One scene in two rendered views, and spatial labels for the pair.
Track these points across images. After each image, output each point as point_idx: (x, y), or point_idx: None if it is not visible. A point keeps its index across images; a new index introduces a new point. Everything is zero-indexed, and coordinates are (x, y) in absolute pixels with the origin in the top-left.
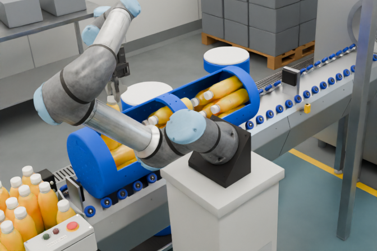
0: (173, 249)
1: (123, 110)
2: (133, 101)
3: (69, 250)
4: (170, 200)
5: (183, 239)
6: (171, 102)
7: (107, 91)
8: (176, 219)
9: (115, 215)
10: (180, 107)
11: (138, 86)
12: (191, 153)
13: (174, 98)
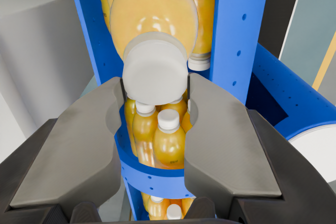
0: None
1: (332, 110)
2: (323, 134)
3: None
4: (6, 11)
5: (20, 1)
6: (151, 181)
7: (200, 92)
8: (15, 5)
9: None
10: (133, 179)
11: None
12: (3, 105)
13: (159, 192)
